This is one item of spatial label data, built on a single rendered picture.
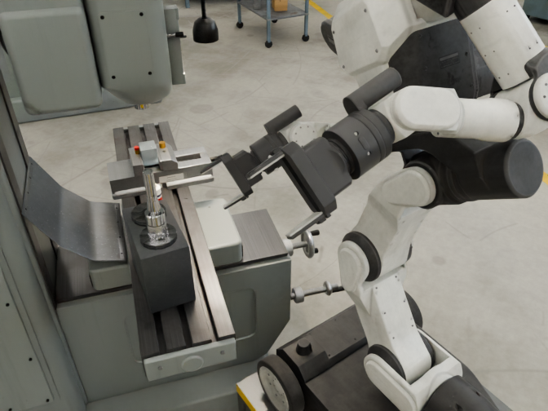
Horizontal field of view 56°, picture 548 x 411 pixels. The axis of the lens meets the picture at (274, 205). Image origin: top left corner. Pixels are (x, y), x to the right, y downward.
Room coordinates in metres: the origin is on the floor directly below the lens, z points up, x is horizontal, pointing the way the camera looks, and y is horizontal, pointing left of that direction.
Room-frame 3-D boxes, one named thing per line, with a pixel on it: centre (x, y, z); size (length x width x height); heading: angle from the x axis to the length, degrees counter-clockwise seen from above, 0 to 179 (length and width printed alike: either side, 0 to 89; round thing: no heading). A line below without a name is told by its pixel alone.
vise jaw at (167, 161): (1.55, 0.37, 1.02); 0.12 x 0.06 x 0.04; 19
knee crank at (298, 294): (1.41, -0.17, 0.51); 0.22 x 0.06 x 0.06; 107
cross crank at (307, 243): (1.53, -0.10, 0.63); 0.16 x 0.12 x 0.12; 107
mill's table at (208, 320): (1.38, 0.38, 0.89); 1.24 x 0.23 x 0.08; 17
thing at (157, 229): (0.99, 0.28, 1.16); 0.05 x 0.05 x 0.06
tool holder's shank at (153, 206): (0.99, 0.28, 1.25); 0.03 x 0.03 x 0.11
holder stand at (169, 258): (1.03, 0.30, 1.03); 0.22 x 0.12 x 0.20; 24
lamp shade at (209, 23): (1.47, 0.19, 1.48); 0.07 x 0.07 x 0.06
